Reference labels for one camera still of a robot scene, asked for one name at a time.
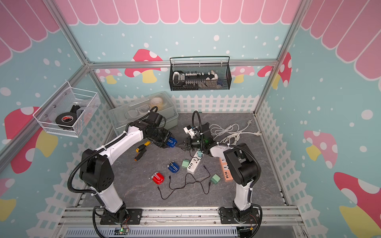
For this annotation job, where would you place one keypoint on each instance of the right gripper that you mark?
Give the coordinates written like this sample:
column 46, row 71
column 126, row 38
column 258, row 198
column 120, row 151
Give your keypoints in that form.
column 187, row 146

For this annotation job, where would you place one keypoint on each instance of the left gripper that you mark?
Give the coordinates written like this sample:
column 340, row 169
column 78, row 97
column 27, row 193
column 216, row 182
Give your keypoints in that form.
column 167, row 134

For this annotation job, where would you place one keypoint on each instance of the white power strip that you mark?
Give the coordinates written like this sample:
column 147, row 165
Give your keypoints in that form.
column 195, row 161

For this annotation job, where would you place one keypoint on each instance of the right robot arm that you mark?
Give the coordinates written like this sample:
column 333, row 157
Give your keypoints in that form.
column 243, row 166

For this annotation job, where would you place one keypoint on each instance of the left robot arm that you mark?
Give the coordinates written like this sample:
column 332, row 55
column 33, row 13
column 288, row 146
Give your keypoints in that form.
column 94, row 174

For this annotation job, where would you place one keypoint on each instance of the yellow black screwdriver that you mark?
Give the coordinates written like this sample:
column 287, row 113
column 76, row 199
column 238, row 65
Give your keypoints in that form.
column 143, row 147

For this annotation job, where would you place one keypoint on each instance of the orange black screwdriver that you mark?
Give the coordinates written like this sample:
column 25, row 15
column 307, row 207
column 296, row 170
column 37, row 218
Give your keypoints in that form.
column 140, row 154

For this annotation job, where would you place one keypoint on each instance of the clear plastic storage box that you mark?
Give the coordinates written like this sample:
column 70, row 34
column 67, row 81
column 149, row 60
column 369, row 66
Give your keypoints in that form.
column 132, row 111

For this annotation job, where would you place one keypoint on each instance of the orange power strip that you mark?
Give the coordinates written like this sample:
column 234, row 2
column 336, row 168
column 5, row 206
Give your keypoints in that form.
column 225, row 170

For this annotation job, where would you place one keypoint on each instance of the black socket bit holder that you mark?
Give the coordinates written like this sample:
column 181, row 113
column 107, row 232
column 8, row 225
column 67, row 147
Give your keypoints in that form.
column 201, row 80

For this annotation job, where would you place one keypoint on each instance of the black tape roll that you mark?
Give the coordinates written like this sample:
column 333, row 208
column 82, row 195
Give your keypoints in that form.
column 66, row 120

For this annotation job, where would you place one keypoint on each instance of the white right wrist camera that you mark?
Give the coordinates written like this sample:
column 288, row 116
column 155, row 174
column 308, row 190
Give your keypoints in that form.
column 190, row 131

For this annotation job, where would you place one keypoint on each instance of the black wire mesh basket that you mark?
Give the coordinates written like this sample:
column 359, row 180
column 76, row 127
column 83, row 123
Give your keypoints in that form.
column 219, row 64

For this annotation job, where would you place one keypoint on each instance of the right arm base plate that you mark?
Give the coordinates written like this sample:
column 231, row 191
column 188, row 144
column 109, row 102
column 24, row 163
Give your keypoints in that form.
column 249, row 216

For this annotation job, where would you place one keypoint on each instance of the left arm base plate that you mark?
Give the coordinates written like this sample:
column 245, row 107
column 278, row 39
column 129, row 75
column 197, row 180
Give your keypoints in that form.
column 122, row 217

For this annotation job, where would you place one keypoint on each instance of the white wire wall basket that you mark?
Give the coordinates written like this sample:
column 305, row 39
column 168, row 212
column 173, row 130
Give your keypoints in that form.
column 68, row 111

